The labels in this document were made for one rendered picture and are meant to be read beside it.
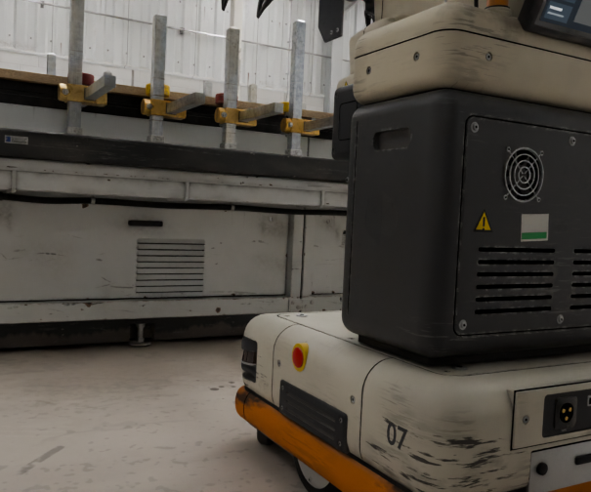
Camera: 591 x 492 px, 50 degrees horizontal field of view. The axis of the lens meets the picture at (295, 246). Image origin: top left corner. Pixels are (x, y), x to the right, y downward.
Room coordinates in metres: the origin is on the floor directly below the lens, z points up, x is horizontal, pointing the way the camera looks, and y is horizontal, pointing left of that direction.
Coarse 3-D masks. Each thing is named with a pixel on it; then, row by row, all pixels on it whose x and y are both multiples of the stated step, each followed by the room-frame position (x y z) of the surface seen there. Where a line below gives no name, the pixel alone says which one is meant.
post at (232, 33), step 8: (232, 32) 2.15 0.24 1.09; (232, 40) 2.15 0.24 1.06; (232, 48) 2.15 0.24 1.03; (232, 56) 2.15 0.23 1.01; (232, 64) 2.15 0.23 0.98; (232, 72) 2.15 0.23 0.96; (232, 80) 2.15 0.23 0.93; (224, 88) 2.17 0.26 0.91; (232, 88) 2.15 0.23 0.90; (224, 96) 2.17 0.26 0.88; (232, 96) 2.15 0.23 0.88; (224, 104) 2.17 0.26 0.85; (232, 104) 2.15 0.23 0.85; (224, 128) 2.16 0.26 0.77; (232, 128) 2.16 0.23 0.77; (224, 136) 2.16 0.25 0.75; (232, 136) 2.16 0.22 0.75
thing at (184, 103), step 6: (186, 96) 1.88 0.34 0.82; (192, 96) 1.83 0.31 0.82; (198, 96) 1.81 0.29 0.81; (204, 96) 1.82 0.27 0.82; (174, 102) 1.97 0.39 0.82; (180, 102) 1.92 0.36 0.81; (186, 102) 1.88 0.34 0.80; (192, 102) 1.83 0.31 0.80; (198, 102) 1.82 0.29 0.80; (204, 102) 1.82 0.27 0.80; (168, 108) 2.02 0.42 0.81; (174, 108) 1.97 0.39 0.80; (180, 108) 1.94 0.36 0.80; (186, 108) 1.93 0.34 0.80
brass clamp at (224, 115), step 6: (216, 108) 2.15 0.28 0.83; (222, 108) 2.14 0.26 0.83; (228, 108) 2.14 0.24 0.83; (234, 108) 2.15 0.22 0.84; (216, 114) 2.15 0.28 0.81; (222, 114) 2.13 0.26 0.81; (228, 114) 2.14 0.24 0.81; (234, 114) 2.15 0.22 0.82; (216, 120) 2.15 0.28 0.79; (222, 120) 2.14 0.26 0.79; (228, 120) 2.14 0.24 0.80; (234, 120) 2.15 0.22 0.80; (246, 126) 2.21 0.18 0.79; (252, 126) 2.20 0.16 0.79
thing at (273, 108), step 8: (272, 104) 1.95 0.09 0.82; (280, 104) 1.94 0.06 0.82; (240, 112) 2.15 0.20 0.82; (248, 112) 2.09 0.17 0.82; (256, 112) 2.04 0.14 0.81; (264, 112) 1.99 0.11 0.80; (272, 112) 1.95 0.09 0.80; (280, 112) 1.94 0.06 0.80; (240, 120) 2.15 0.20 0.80; (248, 120) 2.14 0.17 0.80
